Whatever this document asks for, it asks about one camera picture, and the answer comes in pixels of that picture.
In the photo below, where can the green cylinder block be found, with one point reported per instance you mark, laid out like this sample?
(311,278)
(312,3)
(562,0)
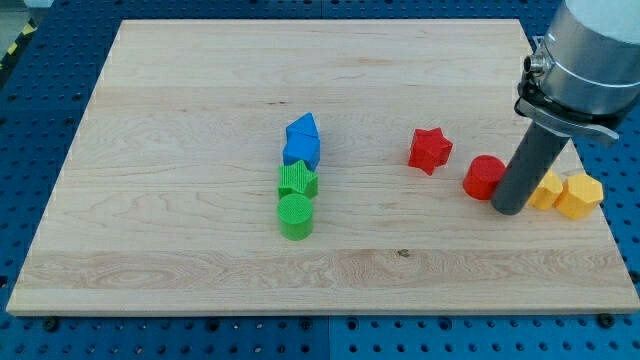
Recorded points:
(295,215)

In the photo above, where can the green star block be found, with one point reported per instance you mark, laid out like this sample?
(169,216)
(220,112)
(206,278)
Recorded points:
(296,178)

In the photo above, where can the yellow hexagon block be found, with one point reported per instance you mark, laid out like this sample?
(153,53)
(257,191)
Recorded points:
(580,196)

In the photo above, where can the blue cube block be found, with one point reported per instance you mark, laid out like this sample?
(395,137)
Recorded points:
(300,147)

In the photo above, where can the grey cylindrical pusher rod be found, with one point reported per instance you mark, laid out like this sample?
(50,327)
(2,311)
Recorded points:
(537,151)

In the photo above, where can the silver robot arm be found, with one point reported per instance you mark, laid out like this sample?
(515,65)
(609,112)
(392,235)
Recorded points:
(580,82)

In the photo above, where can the light wooden board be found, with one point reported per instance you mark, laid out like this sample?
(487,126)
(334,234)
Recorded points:
(166,204)

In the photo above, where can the red star block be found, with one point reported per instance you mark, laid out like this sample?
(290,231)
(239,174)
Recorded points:
(429,150)

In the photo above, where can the red cylinder block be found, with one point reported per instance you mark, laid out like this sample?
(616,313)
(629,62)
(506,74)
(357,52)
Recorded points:
(484,174)

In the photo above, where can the blue triangle block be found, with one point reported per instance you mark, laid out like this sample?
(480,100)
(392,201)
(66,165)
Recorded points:
(305,125)

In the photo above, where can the yellow pentagon block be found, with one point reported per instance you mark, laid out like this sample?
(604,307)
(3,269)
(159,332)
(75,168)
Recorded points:
(546,192)

